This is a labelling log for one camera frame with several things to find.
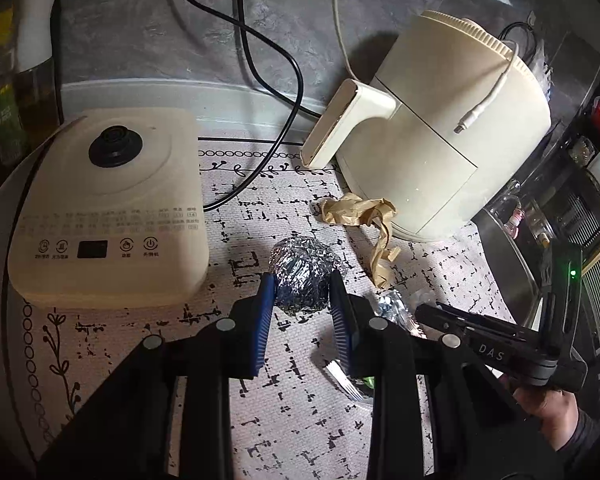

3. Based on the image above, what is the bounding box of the colourful foil snack wrapper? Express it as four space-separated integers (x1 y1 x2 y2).
328 283 422 389

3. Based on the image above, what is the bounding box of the aluminium foil ball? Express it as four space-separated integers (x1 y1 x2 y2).
268 235 343 315

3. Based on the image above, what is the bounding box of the person's right hand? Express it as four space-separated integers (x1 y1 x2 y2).
498 375 580 450

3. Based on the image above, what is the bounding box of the stainless steel sink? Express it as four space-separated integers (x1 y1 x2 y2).
472 209 541 330

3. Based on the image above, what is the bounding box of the torn brown paper scrap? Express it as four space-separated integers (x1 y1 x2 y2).
320 193 401 290

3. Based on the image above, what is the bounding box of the patterned pink counter mat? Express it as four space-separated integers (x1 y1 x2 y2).
4 134 531 480

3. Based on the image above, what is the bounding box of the black dish rack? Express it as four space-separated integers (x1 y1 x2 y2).
520 68 600 262

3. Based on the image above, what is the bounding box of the beige induction cooker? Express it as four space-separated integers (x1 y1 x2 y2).
7 107 209 309

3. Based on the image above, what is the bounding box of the cream air fryer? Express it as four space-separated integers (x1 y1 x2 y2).
301 11 550 242

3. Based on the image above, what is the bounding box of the oil bottle with white cap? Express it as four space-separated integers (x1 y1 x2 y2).
14 0 60 148

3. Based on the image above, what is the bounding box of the green label sauce bottle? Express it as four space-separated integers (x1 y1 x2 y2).
0 1 28 167

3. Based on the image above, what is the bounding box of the black power cable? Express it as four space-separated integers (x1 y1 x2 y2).
165 0 326 213

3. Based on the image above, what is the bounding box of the white charging cable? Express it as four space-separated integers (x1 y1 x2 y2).
329 0 522 136

